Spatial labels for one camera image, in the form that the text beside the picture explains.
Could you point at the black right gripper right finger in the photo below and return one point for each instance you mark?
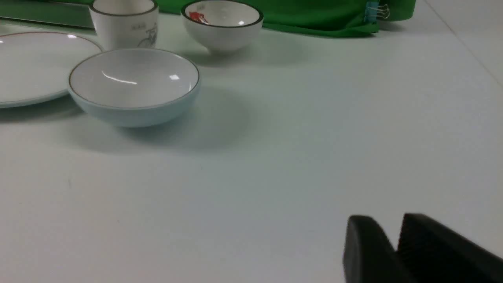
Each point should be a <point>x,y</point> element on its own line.
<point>433,253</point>

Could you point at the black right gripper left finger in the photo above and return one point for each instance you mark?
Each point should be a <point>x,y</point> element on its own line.
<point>368,255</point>

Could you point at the light blue shallow bowl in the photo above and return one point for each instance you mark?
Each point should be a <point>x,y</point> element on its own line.
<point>135,87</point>

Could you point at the dark reflective tray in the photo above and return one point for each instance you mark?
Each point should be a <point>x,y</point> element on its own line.
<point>48,12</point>

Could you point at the white cup with black rim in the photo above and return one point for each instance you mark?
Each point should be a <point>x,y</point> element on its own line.
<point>123,24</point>

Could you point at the white bowl with black rim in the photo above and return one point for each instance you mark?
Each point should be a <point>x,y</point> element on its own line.
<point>222,26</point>

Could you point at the blue binder clip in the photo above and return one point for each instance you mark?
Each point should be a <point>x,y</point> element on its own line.
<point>375,11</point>

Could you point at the green backdrop cloth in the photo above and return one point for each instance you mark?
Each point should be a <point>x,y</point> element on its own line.
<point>322,18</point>

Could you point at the light blue plate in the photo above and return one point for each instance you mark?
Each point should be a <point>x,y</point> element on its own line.
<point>35,66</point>

